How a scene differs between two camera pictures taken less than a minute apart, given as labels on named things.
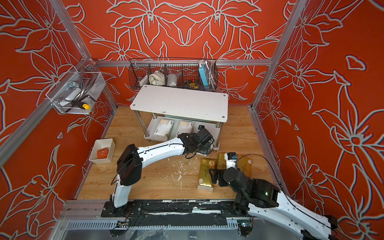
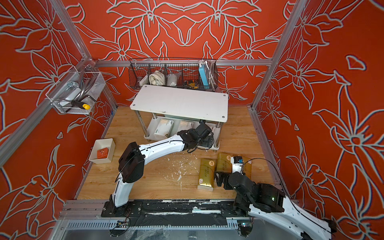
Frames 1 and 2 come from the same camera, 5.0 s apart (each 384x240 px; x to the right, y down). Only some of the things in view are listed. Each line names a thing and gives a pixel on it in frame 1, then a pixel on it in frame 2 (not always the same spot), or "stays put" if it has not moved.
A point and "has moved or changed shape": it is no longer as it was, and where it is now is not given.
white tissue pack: x=212 y=144 has moved or changed shape
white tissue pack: x=163 y=129 stays put
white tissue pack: x=185 y=127 stays put
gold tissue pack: x=205 y=179 stays put
